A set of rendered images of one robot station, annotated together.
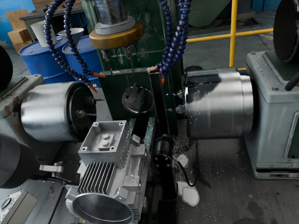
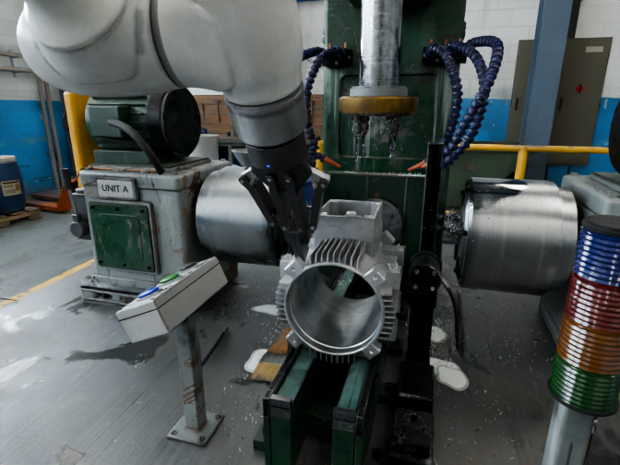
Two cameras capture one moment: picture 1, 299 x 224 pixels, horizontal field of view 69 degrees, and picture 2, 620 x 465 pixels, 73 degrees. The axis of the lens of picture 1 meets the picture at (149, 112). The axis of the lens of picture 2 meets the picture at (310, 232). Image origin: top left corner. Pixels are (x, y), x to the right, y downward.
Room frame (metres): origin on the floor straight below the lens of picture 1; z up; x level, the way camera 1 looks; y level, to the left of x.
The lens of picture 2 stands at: (-0.26, 0.19, 1.32)
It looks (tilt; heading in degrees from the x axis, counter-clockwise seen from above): 17 degrees down; 1
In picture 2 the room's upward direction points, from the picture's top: straight up
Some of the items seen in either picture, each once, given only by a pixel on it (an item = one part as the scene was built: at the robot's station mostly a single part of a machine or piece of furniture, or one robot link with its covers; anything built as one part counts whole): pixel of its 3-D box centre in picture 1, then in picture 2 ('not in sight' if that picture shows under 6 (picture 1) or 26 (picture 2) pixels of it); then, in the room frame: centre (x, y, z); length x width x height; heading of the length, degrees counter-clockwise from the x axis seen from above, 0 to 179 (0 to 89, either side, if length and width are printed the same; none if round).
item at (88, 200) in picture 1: (112, 178); (344, 284); (0.41, 0.14, 1.02); 0.20 x 0.19 x 0.19; 166
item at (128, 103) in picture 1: (138, 101); (375, 224); (0.80, 0.04, 1.02); 0.15 x 0.02 x 0.15; 75
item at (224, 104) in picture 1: (222, 103); (520, 236); (0.62, -0.26, 1.04); 0.41 x 0.25 x 0.25; 75
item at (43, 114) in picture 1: (52, 113); (236, 214); (0.80, 0.40, 1.04); 0.37 x 0.25 x 0.25; 75
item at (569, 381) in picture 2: not in sight; (585, 376); (0.11, -0.09, 1.05); 0.06 x 0.06 x 0.04
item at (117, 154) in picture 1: (107, 145); (350, 227); (0.45, 0.13, 1.11); 0.12 x 0.11 x 0.07; 166
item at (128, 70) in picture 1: (142, 100); (376, 232); (0.86, 0.02, 0.97); 0.30 x 0.11 x 0.34; 75
